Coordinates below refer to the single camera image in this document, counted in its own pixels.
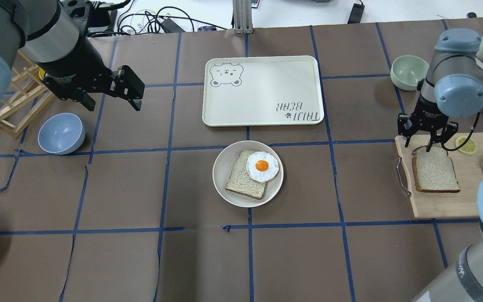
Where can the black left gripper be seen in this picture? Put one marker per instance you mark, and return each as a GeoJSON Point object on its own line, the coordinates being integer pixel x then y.
{"type": "Point", "coordinates": [68, 58]}

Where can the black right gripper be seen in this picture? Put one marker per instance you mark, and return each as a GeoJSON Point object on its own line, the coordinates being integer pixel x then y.
{"type": "Point", "coordinates": [429, 110]}

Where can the bread slice from board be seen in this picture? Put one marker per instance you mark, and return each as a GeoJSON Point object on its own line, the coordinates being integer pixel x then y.
{"type": "Point", "coordinates": [433, 171]}

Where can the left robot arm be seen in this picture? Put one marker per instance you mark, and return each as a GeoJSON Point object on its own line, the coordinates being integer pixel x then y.
{"type": "Point", "coordinates": [52, 34]}

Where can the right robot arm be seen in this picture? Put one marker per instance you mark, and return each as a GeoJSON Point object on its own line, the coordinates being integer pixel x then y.
{"type": "Point", "coordinates": [452, 88]}

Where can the bread slice on plate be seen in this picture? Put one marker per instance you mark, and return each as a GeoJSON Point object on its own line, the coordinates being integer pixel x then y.
{"type": "Point", "coordinates": [239, 181]}

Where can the cream round plate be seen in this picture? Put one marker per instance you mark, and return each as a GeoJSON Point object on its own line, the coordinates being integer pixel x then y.
{"type": "Point", "coordinates": [222, 168]}

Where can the lemon slice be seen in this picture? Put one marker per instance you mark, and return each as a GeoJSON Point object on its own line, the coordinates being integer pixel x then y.
{"type": "Point", "coordinates": [466, 145]}

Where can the green bowl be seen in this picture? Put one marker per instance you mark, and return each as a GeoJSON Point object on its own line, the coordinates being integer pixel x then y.
{"type": "Point", "coordinates": [406, 71]}

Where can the blue bowl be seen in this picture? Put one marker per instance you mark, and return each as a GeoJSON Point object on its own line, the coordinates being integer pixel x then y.
{"type": "Point", "coordinates": [62, 134]}

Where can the wooden cutting board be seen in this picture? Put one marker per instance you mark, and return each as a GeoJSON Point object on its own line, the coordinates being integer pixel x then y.
{"type": "Point", "coordinates": [469, 174]}

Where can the wooden dish rack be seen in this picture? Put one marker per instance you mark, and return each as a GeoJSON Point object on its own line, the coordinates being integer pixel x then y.
{"type": "Point", "coordinates": [28, 90]}

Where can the black power adapter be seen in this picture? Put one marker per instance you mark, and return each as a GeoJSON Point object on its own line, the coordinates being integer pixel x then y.
{"type": "Point", "coordinates": [169, 26]}

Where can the cream bear serving tray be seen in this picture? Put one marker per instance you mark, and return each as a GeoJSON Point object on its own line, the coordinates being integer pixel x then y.
{"type": "Point", "coordinates": [262, 91]}

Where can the fried egg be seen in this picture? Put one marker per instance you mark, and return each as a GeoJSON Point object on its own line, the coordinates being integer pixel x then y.
{"type": "Point", "coordinates": [262, 166]}

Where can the aluminium frame post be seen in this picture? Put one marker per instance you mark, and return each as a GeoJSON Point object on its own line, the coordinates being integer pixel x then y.
{"type": "Point", "coordinates": [242, 17]}

